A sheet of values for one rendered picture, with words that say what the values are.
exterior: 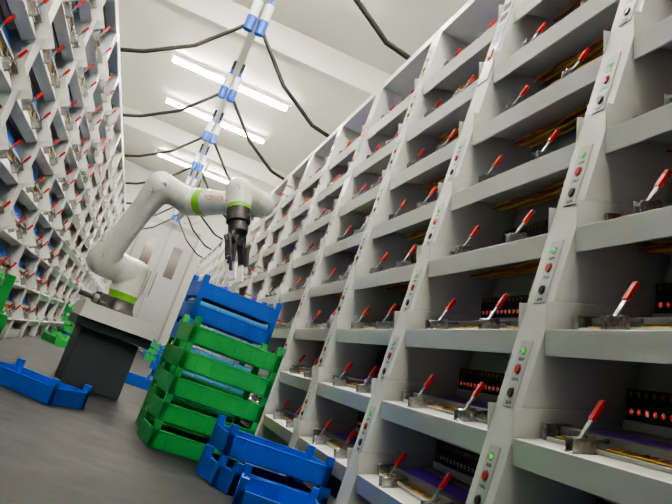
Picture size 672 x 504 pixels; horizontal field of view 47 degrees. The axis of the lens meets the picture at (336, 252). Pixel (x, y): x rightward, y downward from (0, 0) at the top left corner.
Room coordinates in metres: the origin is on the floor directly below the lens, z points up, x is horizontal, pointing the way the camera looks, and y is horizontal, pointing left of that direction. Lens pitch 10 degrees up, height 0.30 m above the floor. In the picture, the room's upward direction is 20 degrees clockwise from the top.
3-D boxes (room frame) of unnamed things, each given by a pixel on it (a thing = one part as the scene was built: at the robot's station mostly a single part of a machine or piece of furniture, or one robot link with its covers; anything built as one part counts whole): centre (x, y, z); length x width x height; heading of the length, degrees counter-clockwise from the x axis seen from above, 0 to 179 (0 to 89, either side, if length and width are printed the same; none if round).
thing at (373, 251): (2.74, -0.18, 0.88); 0.20 x 0.09 x 1.76; 102
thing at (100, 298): (3.35, 0.86, 0.37); 0.26 x 0.15 x 0.06; 123
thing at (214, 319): (2.78, 0.29, 0.44); 0.30 x 0.20 x 0.08; 110
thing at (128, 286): (3.38, 0.82, 0.49); 0.16 x 0.13 x 0.19; 140
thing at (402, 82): (3.77, 0.04, 1.74); 2.19 x 0.20 x 0.04; 12
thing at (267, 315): (2.78, 0.29, 0.52); 0.30 x 0.20 x 0.08; 110
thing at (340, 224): (3.43, -0.03, 0.88); 0.20 x 0.09 x 1.76; 102
